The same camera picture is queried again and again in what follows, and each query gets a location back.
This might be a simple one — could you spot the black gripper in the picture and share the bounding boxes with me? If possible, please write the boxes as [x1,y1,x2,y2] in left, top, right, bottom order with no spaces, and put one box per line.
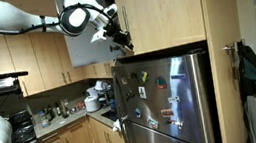
[102,17,135,55]

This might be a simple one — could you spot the steel bar door handle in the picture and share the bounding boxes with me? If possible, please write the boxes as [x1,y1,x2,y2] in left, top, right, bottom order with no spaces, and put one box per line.
[120,4,130,33]

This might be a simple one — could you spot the green fridge magnet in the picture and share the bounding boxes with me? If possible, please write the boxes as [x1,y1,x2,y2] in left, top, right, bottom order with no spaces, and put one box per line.
[127,70,139,82]

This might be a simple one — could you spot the white square magnet red print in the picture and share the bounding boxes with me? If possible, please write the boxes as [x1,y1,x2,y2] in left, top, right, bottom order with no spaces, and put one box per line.
[121,76,129,86]

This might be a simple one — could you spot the yellow blue green magnet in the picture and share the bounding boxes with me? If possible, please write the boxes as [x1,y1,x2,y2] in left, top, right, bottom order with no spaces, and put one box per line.
[139,70,151,84]

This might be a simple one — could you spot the white rounded appliance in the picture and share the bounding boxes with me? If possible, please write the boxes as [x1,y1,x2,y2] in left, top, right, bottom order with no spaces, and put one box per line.
[93,78,113,93]

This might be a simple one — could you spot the long brown fridge magnet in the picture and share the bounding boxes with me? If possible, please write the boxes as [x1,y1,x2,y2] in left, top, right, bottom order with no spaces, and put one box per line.
[123,89,137,102]

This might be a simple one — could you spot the white square magnet black figure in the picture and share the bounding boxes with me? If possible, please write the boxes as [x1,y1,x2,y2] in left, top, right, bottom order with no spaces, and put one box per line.
[137,85,148,100]

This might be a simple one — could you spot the shield shaped fridge magnet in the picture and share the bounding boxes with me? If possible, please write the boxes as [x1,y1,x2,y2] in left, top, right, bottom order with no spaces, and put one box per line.
[154,74,169,91]

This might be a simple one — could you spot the white kettle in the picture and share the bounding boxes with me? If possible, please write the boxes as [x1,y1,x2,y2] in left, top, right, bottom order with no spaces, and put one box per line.
[85,86,100,98]

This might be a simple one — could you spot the white rice cooker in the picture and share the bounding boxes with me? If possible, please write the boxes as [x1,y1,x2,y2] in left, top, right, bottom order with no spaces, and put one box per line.
[83,94,103,114]

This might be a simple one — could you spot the round blue fridge magnet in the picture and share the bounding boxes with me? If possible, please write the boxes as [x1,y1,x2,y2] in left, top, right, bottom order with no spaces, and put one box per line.
[134,107,143,120]

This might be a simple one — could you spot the small red item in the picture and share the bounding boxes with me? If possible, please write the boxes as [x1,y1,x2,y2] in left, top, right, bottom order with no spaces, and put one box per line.
[74,100,87,111]

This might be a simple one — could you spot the red rectangular fridge magnet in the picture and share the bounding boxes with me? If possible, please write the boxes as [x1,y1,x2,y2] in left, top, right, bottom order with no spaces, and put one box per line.
[160,108,175,118]

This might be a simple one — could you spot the white cloth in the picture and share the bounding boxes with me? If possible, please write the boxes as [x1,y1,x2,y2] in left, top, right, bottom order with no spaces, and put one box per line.
[110,117,124,134]

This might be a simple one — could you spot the rectangular picture fridge magnet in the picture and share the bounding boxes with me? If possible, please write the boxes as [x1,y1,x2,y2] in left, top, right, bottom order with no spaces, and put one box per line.
[146,115,160,131]

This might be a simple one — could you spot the dark glass bottle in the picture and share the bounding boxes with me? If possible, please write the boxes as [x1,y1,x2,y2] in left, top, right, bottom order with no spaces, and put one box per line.
[59,98,70,120]
[54,101,63,117]
[46,104,57,121]

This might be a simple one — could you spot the small multicolour fridge magnet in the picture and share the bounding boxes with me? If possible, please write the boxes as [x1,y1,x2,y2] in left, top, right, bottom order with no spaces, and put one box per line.
[164,115,184,131]

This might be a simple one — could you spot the stainless steel refrigerator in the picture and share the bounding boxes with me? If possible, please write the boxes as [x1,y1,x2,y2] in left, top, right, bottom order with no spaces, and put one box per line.
[110,49,221,143]

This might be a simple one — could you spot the clear plastic container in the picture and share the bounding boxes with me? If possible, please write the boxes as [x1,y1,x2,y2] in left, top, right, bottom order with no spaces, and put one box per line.
[38,109,51,129]

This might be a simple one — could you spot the black jacket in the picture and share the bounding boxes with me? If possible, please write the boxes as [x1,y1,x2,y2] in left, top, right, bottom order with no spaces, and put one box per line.
[232,40,256,124]

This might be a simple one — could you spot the teal bag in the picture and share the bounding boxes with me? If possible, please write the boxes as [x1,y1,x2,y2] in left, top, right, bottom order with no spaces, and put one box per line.
[241,58,256,85]

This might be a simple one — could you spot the black stove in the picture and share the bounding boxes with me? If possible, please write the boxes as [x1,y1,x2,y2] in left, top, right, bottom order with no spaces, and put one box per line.
[7,108,42,143]

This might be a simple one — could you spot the light wood wall cabinet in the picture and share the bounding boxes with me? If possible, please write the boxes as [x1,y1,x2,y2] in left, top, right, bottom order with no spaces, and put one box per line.
[81,60,117,83]

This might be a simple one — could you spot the white wall outlet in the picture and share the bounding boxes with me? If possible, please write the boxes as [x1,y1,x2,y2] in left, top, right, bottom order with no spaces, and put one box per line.
[62,97,70,107]

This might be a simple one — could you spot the black stereo camera bar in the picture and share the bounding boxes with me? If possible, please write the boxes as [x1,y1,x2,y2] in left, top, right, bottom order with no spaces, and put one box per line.
[0,69,30,80]

